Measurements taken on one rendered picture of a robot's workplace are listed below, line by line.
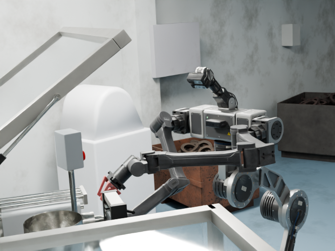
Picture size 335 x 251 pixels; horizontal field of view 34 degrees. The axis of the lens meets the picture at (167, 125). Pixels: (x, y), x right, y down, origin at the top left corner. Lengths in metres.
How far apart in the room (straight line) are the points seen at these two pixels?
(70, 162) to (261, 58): 6.66
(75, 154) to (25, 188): 3.99
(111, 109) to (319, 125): 3.32
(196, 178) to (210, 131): 2.58
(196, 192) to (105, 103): 1.30
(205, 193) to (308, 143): 2.47
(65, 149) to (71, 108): 3.56
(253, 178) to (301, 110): 4.57
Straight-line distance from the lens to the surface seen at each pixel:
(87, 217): 1.86
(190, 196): 5.46
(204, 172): 5.25
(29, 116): 1.12
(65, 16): 5.58
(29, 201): 1.78
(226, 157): 2.07
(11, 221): 1.76
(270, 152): 2.11
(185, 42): 6.26
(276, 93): 8.36
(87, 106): 4.84
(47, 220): 1.44
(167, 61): 6.05
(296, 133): 7.45
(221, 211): 1.14
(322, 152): 7.40
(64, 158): 1.47
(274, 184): 3.03
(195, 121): 2.80
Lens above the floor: 2.00
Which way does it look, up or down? 11 degrees down
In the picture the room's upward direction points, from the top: 3 degrees counter-clockwise
